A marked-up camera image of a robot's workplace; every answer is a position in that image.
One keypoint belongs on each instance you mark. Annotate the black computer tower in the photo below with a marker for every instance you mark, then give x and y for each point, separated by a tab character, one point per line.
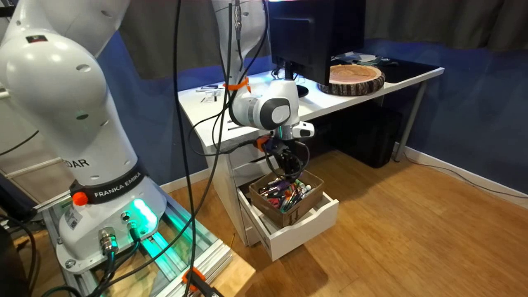
368	133

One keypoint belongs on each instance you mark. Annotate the orange and black clamp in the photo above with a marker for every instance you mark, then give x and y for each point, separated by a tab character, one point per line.
195	281

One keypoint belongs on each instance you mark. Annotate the round wooden slab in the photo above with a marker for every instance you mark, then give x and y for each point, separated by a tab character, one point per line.
352	80

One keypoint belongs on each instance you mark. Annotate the aluminium base frame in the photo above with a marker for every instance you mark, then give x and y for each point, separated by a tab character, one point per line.
208	258

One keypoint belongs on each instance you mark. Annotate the white desk drawer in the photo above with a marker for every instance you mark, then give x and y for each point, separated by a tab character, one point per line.
297	240

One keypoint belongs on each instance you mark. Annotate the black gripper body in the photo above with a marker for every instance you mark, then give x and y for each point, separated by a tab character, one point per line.
289	158

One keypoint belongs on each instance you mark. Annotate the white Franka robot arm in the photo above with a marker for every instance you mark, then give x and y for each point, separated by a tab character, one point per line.
55	83

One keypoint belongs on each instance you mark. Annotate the grey brown curtain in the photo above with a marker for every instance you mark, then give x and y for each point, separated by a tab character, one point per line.
439	22

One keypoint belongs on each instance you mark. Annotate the black computer monitor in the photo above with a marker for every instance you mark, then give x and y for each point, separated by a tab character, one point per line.
314	34

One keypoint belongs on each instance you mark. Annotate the cardboard box of pens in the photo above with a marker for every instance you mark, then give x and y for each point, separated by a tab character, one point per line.
286	217

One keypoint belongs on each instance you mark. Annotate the white desk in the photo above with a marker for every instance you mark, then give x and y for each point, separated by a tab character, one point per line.
208	118

